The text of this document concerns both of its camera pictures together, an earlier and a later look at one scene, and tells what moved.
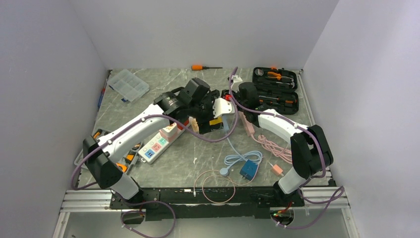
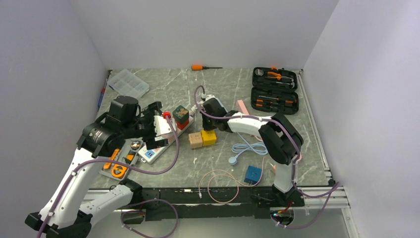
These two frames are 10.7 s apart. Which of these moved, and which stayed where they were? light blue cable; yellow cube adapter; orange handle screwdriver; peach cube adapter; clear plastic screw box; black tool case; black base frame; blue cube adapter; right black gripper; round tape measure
Moved: yellow cube adapter; peach cube adapter; light blue cable; blue cube adapter; right black gripper
Stayed: orange handle screwdriver; black base frame; black tool case; clear plastic screw box; round tape measure
